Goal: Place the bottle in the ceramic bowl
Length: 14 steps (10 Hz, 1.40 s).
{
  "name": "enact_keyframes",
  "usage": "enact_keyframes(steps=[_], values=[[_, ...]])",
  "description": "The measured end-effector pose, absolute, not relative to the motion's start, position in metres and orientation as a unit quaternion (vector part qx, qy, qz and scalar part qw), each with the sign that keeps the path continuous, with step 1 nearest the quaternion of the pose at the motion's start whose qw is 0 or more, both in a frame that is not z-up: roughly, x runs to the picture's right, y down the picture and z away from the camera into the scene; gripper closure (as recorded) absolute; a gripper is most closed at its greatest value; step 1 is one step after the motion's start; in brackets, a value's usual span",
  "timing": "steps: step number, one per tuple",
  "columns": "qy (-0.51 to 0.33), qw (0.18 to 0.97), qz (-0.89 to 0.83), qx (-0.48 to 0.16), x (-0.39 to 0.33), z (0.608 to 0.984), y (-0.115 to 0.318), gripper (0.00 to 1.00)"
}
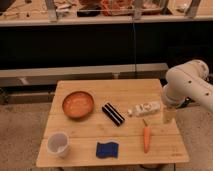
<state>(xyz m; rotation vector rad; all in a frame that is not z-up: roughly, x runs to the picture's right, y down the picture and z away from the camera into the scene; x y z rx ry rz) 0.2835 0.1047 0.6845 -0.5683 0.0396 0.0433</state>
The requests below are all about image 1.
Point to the blue sponge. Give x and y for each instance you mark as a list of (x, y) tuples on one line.
[(105, 150)]

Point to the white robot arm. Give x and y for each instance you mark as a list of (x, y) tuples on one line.
[(186, 83)]

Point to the orange ceramic bowl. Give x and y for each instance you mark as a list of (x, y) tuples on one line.
[(78, 104)]

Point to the long wooden workbench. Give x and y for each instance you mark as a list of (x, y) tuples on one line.
[(88, 12)]

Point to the grey metal floor beam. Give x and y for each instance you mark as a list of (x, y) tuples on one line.
[(50, 76)]

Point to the clear plastic bottle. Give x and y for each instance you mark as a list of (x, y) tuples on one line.
[(144, 109)]

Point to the wooden table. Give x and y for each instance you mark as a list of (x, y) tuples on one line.
[(166, 144)]

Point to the white plastic cup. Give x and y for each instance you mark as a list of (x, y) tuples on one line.
[(58, 144)]

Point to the orange carrot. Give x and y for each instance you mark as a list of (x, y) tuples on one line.
[(146, 137)]

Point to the black striped block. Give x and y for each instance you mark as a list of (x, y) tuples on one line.
[(113, 114)]

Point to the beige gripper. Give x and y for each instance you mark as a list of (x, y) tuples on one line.
[(168, 115)]

